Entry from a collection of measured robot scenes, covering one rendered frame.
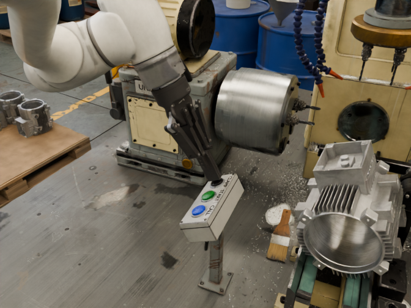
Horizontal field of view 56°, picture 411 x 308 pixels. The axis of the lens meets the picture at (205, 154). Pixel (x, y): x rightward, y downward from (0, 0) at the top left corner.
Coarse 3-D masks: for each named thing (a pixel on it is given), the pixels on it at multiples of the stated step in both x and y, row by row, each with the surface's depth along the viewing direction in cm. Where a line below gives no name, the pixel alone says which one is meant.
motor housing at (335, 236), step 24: (312, 192) 90; (336, 192) 78; (360, 192) 79; (384, 192) 80; (312, 216) 79; (336, 216) 95; (312, 240) 85; (336, 240) 89; (360, 240) 88; (384, 240) 74; (336, 264) 84; (360, 264) 82
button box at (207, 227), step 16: (224, 176) 88; (224, 192) 81; (240, 192) 87; (192, 208) 81; (208, 208) 78; (224, 208) 80; (192, 224) 76; (208, 224) 74; (224, 224) 79; (192, 240) 79; (208, 240) 77
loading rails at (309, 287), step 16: (304, 256) 87; (304, 272) 84; (288, 288) 79; (304, 288) 81; (320, 288) 89; (336, 288) 89; (352, 288) 81; (368, 288) 79; (288, 304) 82; (304, 304) 80; (320, 304) 89; (336, 304) 87; (352, 304) 78; (368, 304) 76
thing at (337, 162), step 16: (336, 144) 89; (352, 144) 88; (368, 144) 84; (320, 160) 86; (336, 160) 89; (352, 160) 84; (368, 160) 82; (320, 176) 82; (336, 176) 80; (352, 176) 78; (368, 176) 79; (320, 192) 84; (368, 192) 79
